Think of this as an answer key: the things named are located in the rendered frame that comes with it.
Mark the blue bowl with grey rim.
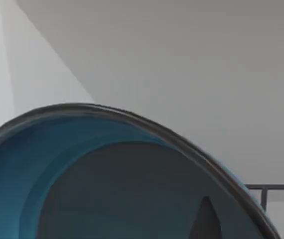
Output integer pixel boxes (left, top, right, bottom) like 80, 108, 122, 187
0, 103, 282, 239

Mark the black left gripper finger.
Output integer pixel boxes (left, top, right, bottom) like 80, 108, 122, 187
188, 196, 223, 239

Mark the dark grey metal rack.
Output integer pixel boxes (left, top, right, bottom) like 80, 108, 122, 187
244, 184, 284, 239

